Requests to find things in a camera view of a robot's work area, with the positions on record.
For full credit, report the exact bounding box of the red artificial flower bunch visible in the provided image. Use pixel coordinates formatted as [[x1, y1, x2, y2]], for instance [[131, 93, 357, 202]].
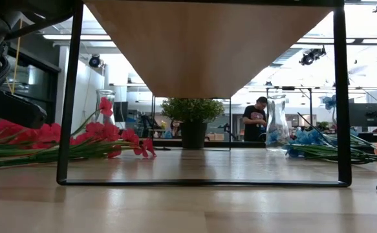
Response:
[[0, 118, 62, 153], [0, 96, 158, 171]]

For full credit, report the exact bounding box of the wooden shelf black metal frame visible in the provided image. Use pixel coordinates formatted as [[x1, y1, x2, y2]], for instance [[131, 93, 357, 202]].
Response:
[[56, 0, 353, 188]]

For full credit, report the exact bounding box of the clear glass vase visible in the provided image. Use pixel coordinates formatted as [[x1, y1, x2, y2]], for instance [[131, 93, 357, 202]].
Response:
[[264, 94, 292, 152], [94, 89, 117, 127]]

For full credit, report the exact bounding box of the black framed glass partition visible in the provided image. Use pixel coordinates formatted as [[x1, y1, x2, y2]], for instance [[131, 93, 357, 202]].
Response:
[[0, 41, 62, 127]]

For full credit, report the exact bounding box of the long ceiling light fixture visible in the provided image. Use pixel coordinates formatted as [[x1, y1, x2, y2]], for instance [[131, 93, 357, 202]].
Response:
[[42, 34, 112, 41], [296, 38, 377, 45]]

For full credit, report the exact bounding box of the black ceiling spotlight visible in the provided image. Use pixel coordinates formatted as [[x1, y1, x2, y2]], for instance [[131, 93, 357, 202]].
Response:
[[89, 54, 102, 69]]

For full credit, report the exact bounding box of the black upright monitor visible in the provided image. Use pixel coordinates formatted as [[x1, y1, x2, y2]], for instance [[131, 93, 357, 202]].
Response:
[[113, 101, 129, 123]]

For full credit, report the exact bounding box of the green potted plant black pot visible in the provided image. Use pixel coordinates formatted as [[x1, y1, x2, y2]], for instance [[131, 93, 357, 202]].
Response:
[[160, 98, 225, 150]]

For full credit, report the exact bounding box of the person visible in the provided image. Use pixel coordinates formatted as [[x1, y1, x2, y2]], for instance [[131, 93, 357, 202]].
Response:
[[242, 96, 268, 142]]

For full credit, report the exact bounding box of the dark wide monitor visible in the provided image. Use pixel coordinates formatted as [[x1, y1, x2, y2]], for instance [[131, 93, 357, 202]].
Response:
[[351, 103, 377, 128]]

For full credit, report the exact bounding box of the black table border rail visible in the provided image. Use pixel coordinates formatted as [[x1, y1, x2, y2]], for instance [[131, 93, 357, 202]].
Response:
[[152, 138, 266, 149]]

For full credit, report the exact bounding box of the black metal frame stand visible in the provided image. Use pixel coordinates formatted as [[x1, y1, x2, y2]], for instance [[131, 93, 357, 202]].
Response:
[[265, 85, 314, 140]]

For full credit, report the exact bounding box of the black ceiling camera rig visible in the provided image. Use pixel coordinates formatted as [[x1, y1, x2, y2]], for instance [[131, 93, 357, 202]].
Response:
[[299, 46, 327, 67]]

